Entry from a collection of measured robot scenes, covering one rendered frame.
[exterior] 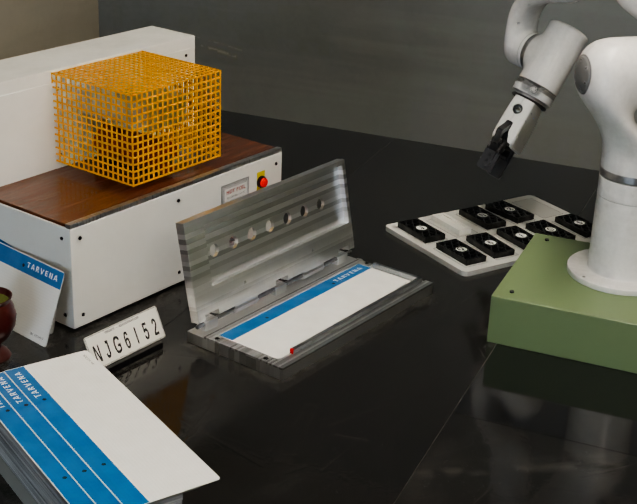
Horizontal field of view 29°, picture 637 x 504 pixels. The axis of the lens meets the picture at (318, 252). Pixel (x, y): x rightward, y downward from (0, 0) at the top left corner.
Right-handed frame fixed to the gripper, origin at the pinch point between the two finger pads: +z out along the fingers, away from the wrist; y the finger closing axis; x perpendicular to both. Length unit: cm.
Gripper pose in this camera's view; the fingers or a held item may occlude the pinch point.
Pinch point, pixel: (490, 168)
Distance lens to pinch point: 252.6
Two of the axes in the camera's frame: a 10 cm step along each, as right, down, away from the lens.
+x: -8.1, -4.9, 3.4
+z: -4.9, 8.7, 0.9
